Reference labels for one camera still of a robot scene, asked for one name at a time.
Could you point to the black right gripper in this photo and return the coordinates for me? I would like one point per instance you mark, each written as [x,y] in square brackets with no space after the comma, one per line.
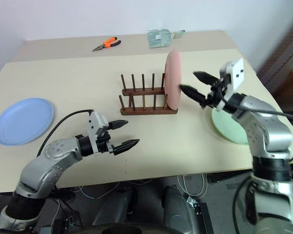
[218,93]

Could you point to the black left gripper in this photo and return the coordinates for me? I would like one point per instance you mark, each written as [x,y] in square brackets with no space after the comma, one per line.
[104,143]

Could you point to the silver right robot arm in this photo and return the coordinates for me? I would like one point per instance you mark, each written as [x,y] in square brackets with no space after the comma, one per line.
[266,126]

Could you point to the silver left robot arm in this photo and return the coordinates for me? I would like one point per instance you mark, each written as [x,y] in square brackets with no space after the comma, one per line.
[53,168]

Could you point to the brown wooden dish rack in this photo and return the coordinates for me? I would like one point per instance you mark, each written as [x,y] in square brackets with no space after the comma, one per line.
[146,111]

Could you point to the pink plate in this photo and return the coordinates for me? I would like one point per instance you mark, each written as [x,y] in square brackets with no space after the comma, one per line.
[173,80]

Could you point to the green plate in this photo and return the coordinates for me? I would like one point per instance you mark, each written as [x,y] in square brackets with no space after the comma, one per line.
[230,129]

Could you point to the clear bag with green item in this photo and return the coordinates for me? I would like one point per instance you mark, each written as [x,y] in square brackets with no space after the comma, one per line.
[159,38]

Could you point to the dark rounded shape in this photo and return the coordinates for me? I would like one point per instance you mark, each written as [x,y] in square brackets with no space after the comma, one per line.
[179,209]
[117,207]

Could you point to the flat black box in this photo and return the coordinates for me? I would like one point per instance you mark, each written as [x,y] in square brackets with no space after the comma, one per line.
[229,176]

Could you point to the blue plate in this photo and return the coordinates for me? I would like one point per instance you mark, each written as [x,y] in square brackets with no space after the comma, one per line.
[23,122]

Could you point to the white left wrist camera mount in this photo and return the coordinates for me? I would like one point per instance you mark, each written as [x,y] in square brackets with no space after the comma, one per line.
[92,126]

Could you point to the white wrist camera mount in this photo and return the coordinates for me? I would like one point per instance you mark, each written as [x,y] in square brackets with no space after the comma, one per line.
[235,73]
[92,126]

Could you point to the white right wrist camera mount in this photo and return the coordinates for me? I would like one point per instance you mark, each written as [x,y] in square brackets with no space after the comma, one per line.
[235,73]

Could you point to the black metal bracket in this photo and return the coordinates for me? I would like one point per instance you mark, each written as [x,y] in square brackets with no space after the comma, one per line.
[201,214]

